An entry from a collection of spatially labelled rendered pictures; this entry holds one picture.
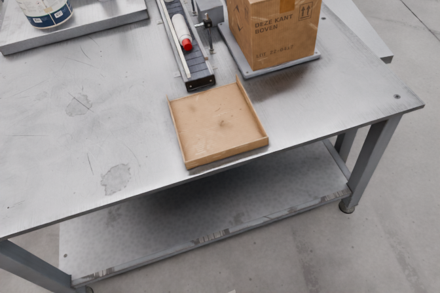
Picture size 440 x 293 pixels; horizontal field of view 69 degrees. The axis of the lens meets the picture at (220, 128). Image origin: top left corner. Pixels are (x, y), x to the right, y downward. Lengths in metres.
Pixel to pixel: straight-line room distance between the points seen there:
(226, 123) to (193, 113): 0.13
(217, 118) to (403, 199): 1.22
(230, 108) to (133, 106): 0.35
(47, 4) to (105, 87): 0.50
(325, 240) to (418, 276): 0.42
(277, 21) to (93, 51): 0.81
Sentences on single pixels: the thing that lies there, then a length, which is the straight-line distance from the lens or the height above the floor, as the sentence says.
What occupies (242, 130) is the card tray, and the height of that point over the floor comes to 0.83.
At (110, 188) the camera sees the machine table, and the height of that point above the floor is 0.83.
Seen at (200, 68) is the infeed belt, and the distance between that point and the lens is 1.19.
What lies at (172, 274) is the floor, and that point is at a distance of 1.75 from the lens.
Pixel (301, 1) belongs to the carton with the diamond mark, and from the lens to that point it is 1.11.
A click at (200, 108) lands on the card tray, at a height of 0.83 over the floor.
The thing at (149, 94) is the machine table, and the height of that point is 0.83.
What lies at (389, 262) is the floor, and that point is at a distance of 1.82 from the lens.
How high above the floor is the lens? 1.64
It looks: 51 degrees down
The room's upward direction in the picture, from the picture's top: 10 degrees counter-clockwise
